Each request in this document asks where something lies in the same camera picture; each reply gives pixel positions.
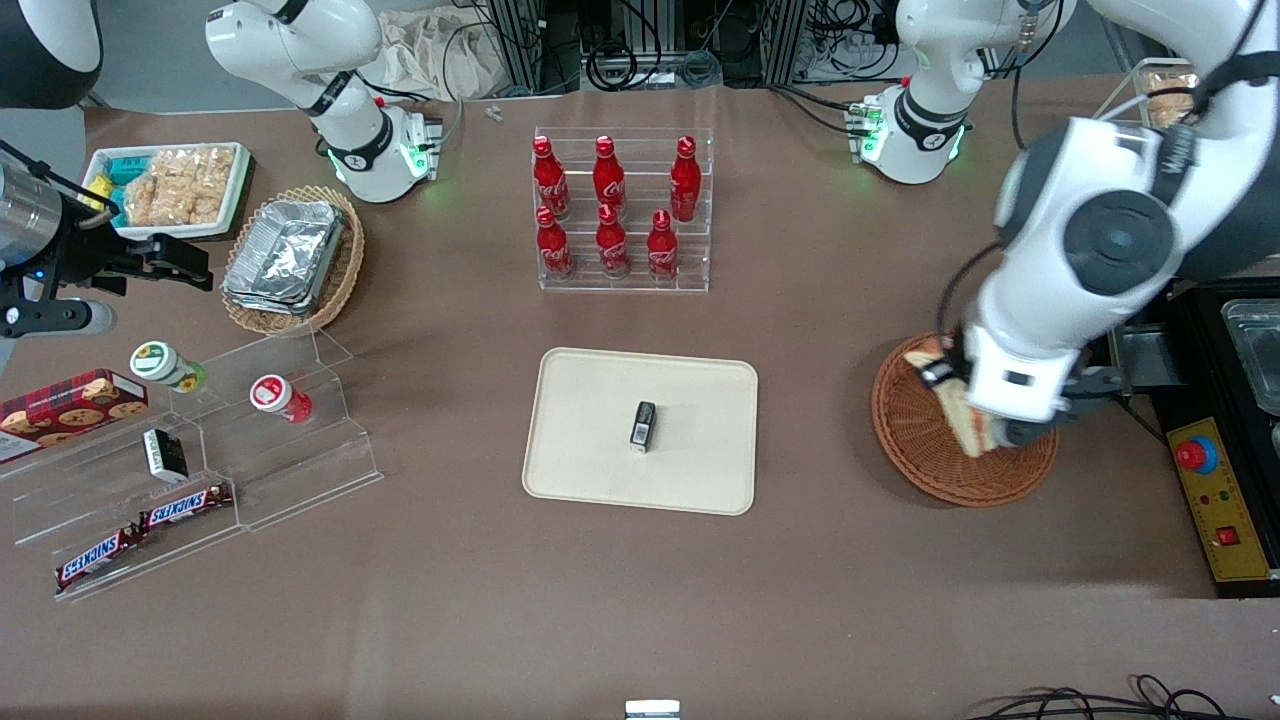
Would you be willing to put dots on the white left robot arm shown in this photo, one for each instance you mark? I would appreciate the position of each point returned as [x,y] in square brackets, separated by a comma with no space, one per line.
[1120,240]

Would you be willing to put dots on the beige plastic tray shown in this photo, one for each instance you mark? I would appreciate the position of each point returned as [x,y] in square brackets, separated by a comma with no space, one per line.
[600,450]

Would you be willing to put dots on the yellow emergency stop box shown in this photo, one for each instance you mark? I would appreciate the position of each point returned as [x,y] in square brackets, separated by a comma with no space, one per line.
[1225,505]

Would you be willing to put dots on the teal snack packet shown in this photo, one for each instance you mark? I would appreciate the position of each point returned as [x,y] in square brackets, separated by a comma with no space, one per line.
[125,168]

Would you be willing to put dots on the rice cracker packet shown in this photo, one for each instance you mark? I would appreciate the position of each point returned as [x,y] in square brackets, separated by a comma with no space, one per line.
[145,200]
[215,180]
[180,185]

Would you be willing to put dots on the small white box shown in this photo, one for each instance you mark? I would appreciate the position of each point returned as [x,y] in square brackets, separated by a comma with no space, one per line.
[652,711]

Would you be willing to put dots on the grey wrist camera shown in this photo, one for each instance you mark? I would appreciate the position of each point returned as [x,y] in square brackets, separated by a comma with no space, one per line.
[60,318]
[1030,434]

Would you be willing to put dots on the yellow snack packet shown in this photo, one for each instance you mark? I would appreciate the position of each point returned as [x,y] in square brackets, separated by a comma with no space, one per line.
[97,193]

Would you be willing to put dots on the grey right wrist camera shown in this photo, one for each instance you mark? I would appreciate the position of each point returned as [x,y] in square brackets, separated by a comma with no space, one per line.
[60,318]

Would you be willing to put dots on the red strawberry yogurt cup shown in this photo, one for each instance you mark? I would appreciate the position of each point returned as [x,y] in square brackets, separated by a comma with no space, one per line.
[272,393]

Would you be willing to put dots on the green sunflower yogurt cup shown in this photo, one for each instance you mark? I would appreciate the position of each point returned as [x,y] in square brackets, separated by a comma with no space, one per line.
[155,360]

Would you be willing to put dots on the clear plastic container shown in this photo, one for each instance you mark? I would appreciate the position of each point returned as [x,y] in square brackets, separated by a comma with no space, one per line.
[1255,350]

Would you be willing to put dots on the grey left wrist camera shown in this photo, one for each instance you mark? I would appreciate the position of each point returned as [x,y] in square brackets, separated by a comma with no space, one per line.
[1030,434]

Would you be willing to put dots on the clear acrylic stepped shelf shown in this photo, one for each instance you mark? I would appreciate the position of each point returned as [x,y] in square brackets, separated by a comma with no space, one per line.
[300,470]

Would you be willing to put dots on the aluminium frame post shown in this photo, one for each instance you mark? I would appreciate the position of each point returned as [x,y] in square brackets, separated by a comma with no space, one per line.
[785,40]
[520,40]

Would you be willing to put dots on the brown wicker basket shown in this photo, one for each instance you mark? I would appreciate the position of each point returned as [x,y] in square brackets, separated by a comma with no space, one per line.
[930,460]

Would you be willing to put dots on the white rectangular snack tray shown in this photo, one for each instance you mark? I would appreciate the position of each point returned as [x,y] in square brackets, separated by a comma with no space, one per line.
[170,233]

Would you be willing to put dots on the clear acrylic bottle rack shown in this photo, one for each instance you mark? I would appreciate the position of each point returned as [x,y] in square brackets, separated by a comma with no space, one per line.
[640,150]

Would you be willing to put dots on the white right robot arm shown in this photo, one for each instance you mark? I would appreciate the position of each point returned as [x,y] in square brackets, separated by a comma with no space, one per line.
[350,130]

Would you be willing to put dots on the clear food container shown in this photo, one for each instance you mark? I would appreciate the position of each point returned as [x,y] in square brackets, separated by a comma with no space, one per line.
[1165,105]

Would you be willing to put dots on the black side table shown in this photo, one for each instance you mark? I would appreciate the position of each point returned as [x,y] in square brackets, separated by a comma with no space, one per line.
[1190,330]

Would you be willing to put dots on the small black snack box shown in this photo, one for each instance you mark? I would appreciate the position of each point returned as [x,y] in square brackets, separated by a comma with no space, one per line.
[165,455]
[643,428]

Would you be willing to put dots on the red cola bottle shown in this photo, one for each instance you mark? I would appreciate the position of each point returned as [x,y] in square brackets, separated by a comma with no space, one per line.
[612,245]
[553,245]
[662,250]
[608,175]
[547,175]
[685,180]

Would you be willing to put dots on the triangle sandwich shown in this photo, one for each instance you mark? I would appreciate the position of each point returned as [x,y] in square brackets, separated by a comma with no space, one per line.
[965,418]

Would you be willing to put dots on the white crumpled cloth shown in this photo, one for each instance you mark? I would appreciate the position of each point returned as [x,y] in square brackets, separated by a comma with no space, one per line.
[420,55]

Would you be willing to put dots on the light wicker basket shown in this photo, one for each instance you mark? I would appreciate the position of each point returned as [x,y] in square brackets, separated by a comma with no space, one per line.
[345,270]

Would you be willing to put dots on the aluminium foil tray stack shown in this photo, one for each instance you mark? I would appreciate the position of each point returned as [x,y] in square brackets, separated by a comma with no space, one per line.
[285,250]

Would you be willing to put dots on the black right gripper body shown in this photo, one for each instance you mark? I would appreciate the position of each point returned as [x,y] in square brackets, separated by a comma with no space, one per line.
[82,250]

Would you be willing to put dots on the Snickers chocolate bar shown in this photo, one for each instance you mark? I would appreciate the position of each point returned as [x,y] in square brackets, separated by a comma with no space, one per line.
[95,558]
[185,508]

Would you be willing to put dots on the red tartan cookie box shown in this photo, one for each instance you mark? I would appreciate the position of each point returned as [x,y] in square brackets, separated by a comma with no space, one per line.
[60,410]

